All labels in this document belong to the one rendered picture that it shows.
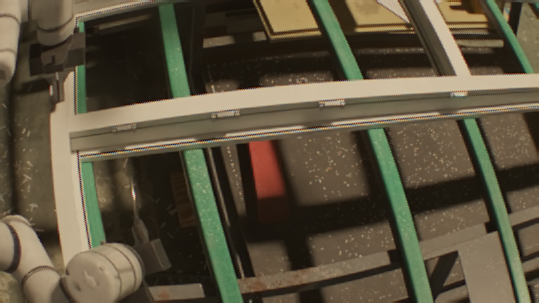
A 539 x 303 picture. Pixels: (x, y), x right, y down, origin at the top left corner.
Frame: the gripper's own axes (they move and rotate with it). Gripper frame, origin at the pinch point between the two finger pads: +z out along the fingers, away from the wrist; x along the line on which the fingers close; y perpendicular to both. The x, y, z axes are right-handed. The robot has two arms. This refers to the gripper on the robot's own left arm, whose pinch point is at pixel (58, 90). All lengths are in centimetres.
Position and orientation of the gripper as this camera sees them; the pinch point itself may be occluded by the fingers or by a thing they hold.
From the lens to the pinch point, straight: 176.3
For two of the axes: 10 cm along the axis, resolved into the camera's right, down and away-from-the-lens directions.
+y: -1.9, -7.7, 6.1
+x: -9.8, 1.1, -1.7
